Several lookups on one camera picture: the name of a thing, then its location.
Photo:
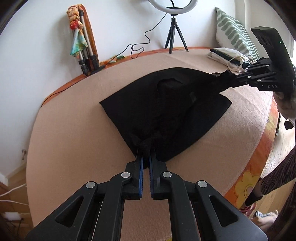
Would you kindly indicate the white folded cloth bag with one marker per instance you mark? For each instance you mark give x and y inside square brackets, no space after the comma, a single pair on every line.
[231,52]

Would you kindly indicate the beige bed blanket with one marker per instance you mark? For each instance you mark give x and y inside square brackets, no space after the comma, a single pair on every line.
[81,139]

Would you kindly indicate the colourful knotted scarf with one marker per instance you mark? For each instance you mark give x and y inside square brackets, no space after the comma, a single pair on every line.
[76,25]

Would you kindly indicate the person's right forearm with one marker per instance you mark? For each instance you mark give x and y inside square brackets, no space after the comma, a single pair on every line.
[286,104]

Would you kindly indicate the dark folded cloth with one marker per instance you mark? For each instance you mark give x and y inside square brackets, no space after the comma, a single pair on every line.
[225,55]

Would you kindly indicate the folded silver tripod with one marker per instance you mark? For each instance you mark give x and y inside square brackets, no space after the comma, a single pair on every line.
[86,44]

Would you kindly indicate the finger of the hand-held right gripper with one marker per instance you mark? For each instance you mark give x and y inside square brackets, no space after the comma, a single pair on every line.
[259,68]
[254,78]

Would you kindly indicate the green patterned cloth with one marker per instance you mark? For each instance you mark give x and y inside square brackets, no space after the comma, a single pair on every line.
[113,60]

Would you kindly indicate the orange textured board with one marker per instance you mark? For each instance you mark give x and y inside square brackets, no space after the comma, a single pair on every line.
[91,34]

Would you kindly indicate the metal door stopper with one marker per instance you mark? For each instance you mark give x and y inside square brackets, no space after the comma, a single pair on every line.
[23,154]

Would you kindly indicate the person's dark clothing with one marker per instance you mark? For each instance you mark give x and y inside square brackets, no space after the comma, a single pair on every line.
[277,173]

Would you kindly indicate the black t-shirt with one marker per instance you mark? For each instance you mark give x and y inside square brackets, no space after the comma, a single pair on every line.
[173,115]

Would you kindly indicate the green patterned white pillow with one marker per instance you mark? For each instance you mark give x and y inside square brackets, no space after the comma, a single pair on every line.
[231,30]

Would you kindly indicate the black gooseneck phone holder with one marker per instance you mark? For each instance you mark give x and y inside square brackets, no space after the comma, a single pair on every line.
[172,3]

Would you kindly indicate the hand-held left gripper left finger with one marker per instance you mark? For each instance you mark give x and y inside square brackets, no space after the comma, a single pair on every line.
[139,171]

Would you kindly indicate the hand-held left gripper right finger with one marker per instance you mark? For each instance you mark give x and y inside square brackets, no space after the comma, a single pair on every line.
[152,176]

